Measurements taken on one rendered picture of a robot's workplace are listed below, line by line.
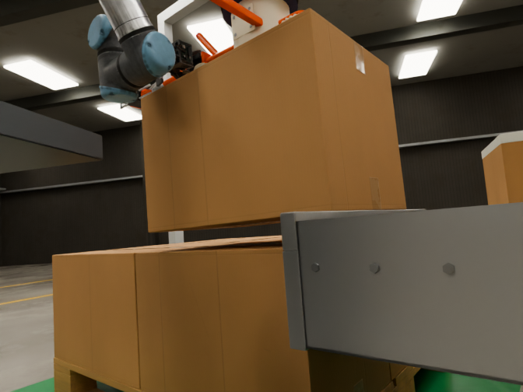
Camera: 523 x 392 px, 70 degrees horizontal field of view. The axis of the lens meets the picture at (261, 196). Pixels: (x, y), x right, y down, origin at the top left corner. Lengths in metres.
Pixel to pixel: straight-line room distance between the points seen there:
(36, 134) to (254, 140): 0.44
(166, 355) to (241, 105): 0.70
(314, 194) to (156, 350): 0.68
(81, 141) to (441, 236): 0.49
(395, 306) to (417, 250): 0.08
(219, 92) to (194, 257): 0.41
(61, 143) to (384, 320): 0.48
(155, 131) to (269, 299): 0.57
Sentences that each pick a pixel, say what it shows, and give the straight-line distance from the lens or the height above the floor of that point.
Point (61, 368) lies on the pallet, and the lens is 1.73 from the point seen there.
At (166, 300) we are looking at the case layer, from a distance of 1.09.
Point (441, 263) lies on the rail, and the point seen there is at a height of 0.53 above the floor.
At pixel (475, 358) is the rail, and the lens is 0.51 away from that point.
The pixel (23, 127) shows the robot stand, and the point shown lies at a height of 0.73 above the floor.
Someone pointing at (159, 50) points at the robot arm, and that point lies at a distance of 0.95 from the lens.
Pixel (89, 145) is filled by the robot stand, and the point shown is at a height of 0.73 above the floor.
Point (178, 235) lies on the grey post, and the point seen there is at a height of 0.58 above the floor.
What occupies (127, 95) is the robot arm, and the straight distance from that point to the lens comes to 1.03.
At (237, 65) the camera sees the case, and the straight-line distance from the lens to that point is 0.90.
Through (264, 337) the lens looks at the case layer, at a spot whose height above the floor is 0.36.
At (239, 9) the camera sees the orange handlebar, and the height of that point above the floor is 1.13.
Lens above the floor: 0.59
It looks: 5 degrees up
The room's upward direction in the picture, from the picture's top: 4 degrees counter-clockwise
